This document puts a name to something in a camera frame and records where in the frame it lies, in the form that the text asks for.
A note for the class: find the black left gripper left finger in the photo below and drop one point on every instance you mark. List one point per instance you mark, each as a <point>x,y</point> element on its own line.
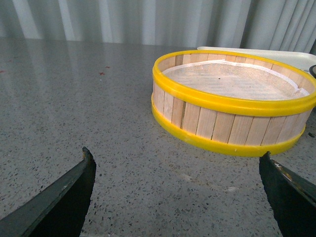
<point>60,209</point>

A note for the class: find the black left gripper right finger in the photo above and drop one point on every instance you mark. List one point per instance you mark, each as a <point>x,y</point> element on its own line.
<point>291,197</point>

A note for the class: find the beige plate black rim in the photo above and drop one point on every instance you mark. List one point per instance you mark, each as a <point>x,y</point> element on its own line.
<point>312,71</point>

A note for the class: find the white rectangular tray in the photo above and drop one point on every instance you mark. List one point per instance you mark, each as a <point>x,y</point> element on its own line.
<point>302,61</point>

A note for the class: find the yellow rimmed bamboo steamer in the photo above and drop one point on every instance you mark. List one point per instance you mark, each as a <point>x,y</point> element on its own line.
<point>231,126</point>

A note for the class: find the white steamer liner cloth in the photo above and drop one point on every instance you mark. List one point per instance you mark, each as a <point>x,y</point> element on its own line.
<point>236,80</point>

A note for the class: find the grey pleated curtain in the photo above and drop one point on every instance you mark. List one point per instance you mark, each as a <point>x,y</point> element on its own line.
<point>287,25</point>

